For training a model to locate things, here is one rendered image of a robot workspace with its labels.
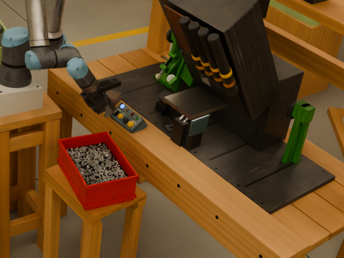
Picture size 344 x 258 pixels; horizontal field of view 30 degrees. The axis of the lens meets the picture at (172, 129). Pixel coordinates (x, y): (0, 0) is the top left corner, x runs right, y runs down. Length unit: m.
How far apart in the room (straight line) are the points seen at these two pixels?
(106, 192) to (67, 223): 1.17
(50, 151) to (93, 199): 0.64
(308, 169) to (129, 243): 0.80
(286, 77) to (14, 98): 1.14
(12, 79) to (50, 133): 0.31
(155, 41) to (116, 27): 2.34
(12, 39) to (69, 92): 0.41
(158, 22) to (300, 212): 1.33
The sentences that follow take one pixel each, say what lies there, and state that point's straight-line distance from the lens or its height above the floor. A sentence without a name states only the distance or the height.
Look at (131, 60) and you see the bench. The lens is 3.30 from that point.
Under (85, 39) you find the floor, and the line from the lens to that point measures 5.45.
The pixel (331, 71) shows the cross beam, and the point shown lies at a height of 1.24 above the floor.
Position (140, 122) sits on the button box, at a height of 0.94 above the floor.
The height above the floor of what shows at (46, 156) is 0.62.
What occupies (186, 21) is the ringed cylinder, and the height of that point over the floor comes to 1.53.
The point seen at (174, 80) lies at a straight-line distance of 2.71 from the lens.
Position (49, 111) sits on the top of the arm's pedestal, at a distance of 2.89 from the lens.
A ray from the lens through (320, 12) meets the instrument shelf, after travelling 2.48.
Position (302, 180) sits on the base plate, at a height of 0.90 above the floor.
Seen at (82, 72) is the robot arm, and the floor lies 1.20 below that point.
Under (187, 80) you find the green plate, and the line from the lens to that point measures 2.69.
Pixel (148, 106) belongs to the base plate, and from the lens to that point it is 2.89.
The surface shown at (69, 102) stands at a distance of 3.02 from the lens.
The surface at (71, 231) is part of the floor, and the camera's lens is 3.53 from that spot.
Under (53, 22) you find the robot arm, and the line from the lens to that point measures 2.76.
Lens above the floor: 2.41
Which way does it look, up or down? 33 degrees down
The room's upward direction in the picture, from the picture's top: 9 degrees clockwise
